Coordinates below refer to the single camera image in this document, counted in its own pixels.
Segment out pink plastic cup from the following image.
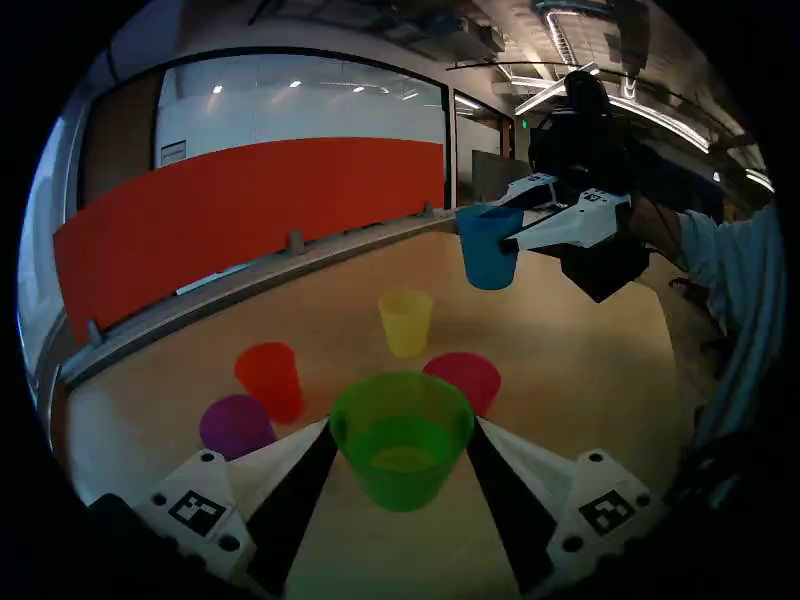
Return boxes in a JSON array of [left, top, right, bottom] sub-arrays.
[[422, 351, 503, 419]]

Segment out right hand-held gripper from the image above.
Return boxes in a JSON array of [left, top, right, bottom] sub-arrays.
[[487, 69, 651, 304]]

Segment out green plastic cup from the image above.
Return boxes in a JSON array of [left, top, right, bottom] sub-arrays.
[[329, 370, 476, 513]]

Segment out person's right forearm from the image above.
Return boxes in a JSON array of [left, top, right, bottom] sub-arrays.
[[677, 202, 786, 333]]

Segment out yellow plastic cup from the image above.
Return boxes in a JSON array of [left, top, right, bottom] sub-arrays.
[[377, 289, 434, 359]]

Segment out person's right hand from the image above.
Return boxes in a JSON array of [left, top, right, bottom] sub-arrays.
[[627, 196, 689, 273]]

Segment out blue plastic cup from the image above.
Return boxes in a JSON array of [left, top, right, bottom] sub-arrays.
[[454, 204, 526, 291]]

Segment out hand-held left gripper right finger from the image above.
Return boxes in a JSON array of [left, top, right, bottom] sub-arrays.
[[465, 417, 673, 598]]

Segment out red plastic cup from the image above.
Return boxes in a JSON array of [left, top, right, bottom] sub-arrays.
[[234, 341, 306, 424]]

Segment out purple plastic cup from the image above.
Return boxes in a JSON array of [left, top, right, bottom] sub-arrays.
[[199, 394, 278, 463]]

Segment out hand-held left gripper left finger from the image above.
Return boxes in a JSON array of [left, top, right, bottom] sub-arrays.
[[93, 417, 339, 598]]

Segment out red desk screen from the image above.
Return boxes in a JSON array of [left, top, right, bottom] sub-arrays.
[[52, 137, 446, 346]]

